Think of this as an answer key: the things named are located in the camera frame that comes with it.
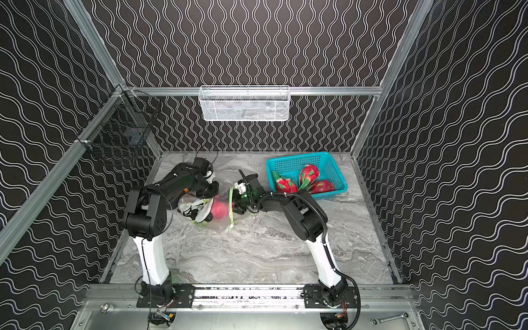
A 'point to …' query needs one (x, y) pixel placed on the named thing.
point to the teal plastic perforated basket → (290, 168)
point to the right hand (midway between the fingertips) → (221, 204)
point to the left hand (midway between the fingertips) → (224, 194)
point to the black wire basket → (128, 119)
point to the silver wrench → (375, 322)
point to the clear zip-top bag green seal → (199, 212)
